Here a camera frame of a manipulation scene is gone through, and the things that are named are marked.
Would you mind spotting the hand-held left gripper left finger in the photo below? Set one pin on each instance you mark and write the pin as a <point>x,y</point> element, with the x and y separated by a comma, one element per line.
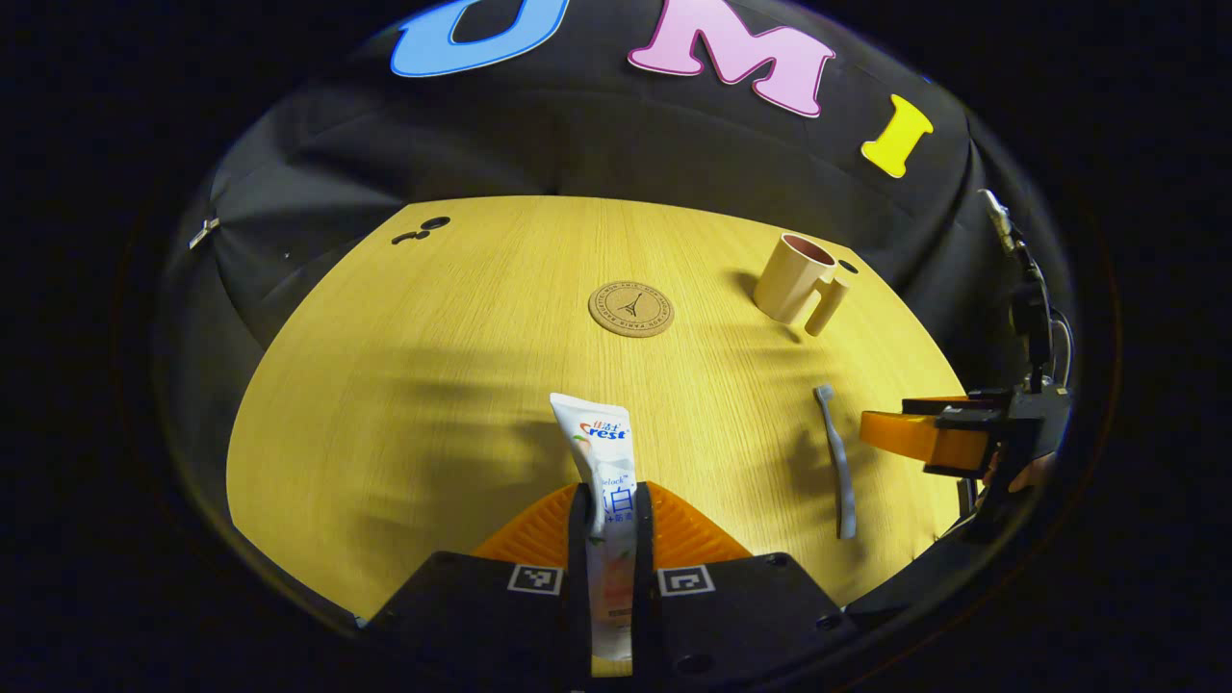
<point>577,597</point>

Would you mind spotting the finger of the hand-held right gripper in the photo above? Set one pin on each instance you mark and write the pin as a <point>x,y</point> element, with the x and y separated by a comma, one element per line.
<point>914,438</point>
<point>962,404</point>

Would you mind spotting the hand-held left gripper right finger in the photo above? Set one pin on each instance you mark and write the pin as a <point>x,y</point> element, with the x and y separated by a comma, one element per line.
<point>643,597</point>

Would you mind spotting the grey toothbrush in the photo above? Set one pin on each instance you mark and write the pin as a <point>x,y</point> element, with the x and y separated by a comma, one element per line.
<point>839,462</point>

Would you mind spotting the white toothpaste tube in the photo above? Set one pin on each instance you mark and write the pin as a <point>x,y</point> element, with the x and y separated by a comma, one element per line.
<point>602,452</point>

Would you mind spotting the beige cup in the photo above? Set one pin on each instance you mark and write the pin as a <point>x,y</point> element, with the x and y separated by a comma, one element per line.
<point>789,284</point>

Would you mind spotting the round cork coaster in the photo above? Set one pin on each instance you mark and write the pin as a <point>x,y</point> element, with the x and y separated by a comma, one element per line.
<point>631,309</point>

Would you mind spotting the black backdrop cloth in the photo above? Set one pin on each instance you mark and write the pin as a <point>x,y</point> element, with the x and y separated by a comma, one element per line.
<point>577,144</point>

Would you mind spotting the white cloth clip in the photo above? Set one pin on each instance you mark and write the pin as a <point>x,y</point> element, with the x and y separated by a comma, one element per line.
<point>203,231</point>

